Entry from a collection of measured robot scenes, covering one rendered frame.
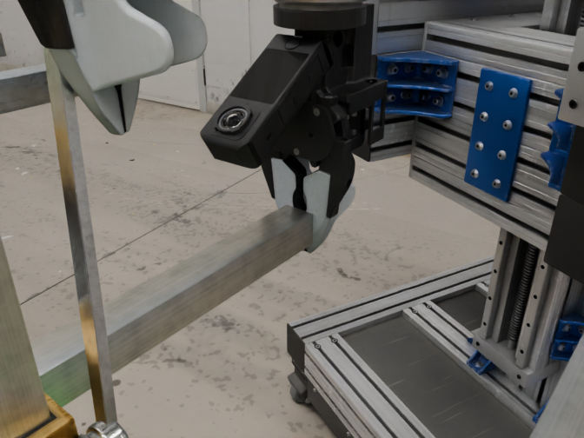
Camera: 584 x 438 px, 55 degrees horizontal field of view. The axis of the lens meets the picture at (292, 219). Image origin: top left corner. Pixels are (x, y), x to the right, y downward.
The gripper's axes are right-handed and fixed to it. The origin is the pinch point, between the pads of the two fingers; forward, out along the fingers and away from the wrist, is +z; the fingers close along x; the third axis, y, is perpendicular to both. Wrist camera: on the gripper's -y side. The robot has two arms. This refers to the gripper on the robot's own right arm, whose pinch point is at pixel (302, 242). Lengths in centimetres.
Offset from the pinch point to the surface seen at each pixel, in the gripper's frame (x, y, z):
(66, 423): -6.5, -26.6, -5.0
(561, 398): -24.1, -8.8, -3.2
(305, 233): -1.5, -1.6, -2.2
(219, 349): 68, 49, 83
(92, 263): -4.4, -22.6, -11.0
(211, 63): 236, 212, 53
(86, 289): -4.6, -23.3, -9.9
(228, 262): -1.4, -10.7, -3.8
